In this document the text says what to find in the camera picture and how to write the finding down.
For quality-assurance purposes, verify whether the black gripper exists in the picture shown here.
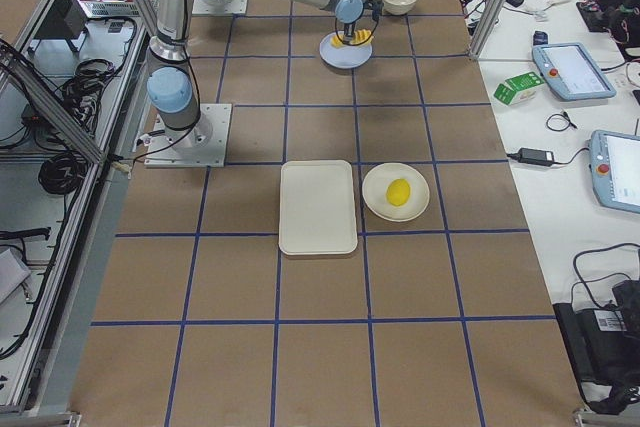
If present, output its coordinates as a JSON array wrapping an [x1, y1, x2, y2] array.
[[341, 0, 384, 45]]

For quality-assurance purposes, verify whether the yellow croissant bread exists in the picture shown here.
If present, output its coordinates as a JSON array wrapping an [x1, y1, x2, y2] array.
[[330, 29, 373, 48]]

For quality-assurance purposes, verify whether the blue plate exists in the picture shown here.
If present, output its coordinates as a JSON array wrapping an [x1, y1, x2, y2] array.
[[319, 34, 373, 69]]

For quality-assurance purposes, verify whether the white round plate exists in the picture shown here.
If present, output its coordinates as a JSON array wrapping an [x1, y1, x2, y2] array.
[[362, 163, 430, 222]]

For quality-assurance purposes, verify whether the yellow lemon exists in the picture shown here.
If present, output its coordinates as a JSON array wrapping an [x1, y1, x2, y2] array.
[[385, 178, 411, 207]]

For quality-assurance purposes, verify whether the green white box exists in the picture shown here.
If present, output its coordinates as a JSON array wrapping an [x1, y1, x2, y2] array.
[[493, 72, 544, 105]]

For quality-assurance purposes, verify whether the cream rectangular tray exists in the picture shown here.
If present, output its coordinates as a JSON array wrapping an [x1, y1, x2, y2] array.
[[279, 160, 358, 256]]

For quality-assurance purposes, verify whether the far teach pendant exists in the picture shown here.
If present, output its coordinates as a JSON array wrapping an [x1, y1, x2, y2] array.
[[531, 42, 616, 101]]

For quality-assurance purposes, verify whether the teach pendant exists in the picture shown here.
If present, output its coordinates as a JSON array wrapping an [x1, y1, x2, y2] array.
[[531, 42, 616, 101], [589, 130, 639, 213]]

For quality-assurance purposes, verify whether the black power adapter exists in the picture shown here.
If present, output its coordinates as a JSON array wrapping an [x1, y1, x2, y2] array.
[[518, 147, 555, 167]]

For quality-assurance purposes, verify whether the near teach pendant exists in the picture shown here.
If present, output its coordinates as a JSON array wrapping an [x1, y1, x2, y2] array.
[[589, 130, 639, 213]]

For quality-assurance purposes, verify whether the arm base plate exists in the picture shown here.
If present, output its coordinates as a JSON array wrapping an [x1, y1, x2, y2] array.
[[143, 104, 232, 168], [192, 0, 248, 16]]

